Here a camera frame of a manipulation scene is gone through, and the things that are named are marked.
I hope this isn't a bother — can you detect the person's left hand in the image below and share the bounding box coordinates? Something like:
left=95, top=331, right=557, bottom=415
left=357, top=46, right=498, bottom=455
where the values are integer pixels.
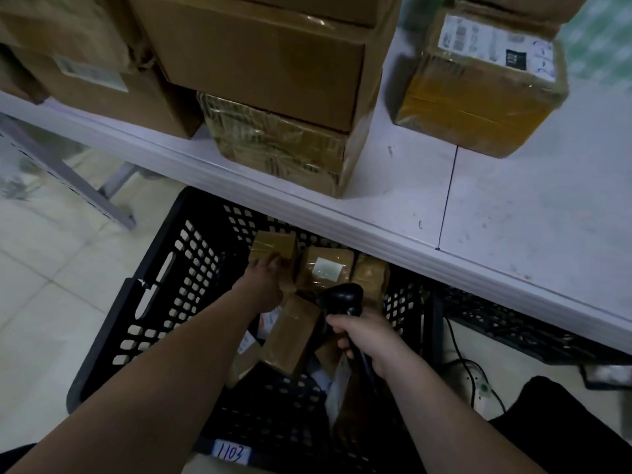
left=231, top=250, right=285, bottom=314

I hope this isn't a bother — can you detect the person's right hand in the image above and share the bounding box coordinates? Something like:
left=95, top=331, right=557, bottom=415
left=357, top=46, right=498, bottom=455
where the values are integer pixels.
left=326, top=310, right=409, bottom=378

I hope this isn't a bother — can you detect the small taped cardboard parcel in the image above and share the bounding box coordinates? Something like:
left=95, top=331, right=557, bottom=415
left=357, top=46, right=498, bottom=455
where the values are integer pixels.
left=248, top=230, right=298, bottom=295

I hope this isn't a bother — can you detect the black barcode scanner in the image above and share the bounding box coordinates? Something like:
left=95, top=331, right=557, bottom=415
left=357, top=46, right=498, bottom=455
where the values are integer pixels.
left=316, top=283, right=382, bottom=396

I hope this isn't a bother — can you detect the person's left forearm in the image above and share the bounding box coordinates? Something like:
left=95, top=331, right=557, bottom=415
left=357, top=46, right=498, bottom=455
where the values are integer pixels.
left=7, top=290, right=257, bottom=474

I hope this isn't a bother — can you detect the person's right forearm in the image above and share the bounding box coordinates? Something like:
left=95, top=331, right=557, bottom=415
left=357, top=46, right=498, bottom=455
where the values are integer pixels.
left=380, top=348, right=546, bottom=474

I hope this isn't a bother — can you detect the pile of brown parcels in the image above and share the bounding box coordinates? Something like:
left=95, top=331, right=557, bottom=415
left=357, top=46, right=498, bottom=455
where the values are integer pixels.
left=226, top=247, right=392, bottom=430

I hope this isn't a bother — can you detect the black plastic crate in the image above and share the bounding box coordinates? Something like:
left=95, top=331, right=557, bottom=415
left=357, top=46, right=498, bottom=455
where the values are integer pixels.
left=429, top=285, right=632, bottom=367
left=66, top=186, right=435, bottom=474

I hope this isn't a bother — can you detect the cardboard box wrapped in tape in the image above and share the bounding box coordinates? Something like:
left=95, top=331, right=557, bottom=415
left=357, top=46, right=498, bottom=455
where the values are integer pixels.
left=197, top=92, right=378, bottom=199

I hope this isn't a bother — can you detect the white power strip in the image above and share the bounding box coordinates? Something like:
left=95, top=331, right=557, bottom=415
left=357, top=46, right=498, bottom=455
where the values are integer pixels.
left=461, top=360, right=494, bottom=401

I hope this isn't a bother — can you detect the blue and white crate label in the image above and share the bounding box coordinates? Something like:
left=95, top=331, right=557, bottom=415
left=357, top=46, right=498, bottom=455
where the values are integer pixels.
left=212, top=439, right=252, bottom=465

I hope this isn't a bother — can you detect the large plain cardboard box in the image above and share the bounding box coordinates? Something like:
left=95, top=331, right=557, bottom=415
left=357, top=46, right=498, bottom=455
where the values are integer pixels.
left=126, top=0, right=402, bottom=133

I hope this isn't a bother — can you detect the cardboard box with pale label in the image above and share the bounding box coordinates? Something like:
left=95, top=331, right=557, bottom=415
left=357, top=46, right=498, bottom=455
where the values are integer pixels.
left=12, top=44, right=204, bottom=140

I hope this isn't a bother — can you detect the yellow taped box white label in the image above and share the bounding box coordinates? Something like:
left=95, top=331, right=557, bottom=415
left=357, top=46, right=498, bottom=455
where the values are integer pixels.
left=394, top=9, right=569, bottom=159

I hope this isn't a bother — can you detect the black cable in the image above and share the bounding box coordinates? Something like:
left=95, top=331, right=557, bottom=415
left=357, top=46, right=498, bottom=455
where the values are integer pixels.
left=443, top=318, right=507, bottom=415

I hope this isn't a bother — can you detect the grey metal table frame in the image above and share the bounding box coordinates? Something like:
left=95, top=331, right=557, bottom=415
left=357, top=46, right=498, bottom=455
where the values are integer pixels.
left=0, top=112, right=149, bottom=230

